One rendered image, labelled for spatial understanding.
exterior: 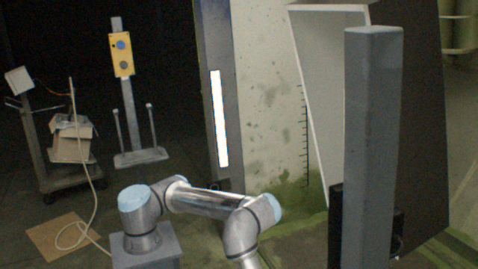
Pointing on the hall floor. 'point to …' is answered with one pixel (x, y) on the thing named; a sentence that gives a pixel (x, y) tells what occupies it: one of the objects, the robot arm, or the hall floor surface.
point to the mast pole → (370, 143)
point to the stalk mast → (131, 113)
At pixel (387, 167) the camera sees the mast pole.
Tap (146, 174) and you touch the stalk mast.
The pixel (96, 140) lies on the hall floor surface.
